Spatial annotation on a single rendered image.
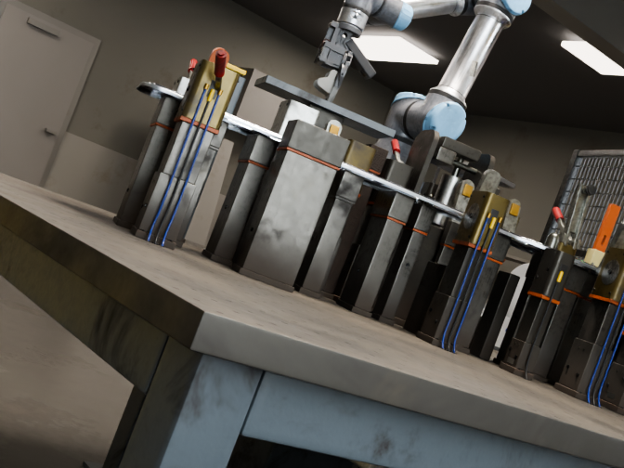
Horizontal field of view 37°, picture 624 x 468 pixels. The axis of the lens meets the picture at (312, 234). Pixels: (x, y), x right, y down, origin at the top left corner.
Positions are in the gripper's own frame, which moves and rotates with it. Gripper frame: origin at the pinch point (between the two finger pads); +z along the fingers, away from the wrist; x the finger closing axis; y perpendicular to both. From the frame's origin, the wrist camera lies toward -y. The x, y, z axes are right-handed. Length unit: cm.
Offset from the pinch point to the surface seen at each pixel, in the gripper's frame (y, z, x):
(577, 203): -69, 2, 14
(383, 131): -14.8, 2.6, 6.2
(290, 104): 12.6, 7.8, 23.4
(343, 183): -2.4, 21.8, 39.9
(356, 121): -7.1, 2.9, 6.7
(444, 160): -29.9, 4.9, 16.1
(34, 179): 135, 71, -801
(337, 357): 14, 48, 144
